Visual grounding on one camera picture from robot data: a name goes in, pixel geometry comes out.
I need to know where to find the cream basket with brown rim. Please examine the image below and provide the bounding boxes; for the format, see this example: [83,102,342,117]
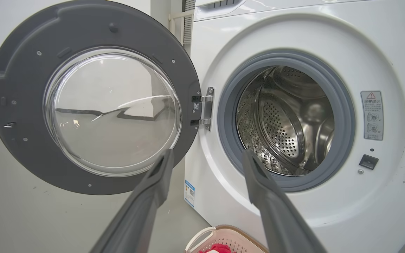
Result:
[185,225,269,253]

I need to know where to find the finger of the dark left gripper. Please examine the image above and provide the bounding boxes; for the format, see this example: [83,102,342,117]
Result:
[90,148,175,253]

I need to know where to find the grey louvred vent panel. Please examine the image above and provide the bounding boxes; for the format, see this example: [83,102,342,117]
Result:
[169,0,196,46]

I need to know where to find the round grey glass washer door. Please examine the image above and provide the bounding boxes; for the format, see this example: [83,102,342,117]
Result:
[0,0,202,196]

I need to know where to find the grey warning sticker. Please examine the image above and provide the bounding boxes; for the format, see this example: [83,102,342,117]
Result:
[360,90,384,141]

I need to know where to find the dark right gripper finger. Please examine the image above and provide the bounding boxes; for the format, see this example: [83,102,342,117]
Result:
[242,149,326,253]

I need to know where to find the grey rubber door seal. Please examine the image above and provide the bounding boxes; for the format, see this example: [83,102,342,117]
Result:
[217,51,356,193]

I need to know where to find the metal door hinge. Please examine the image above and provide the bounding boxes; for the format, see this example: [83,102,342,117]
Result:
[191,87,215,131]

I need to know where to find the red garment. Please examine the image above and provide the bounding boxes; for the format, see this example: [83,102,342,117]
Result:
[199,243,232,253]

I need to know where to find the white front-load washing machine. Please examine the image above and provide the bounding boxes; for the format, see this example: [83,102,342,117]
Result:
[184,0,405,253]

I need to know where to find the perforated steel drum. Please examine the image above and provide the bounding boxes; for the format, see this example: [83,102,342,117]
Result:
[236,65,335,176]

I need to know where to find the blue energy label sticker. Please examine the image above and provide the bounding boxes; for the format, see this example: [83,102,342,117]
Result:
[184,180,195,208]

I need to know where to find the black door latch socket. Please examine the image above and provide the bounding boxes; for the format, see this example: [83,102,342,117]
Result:
[359,154,379,170]

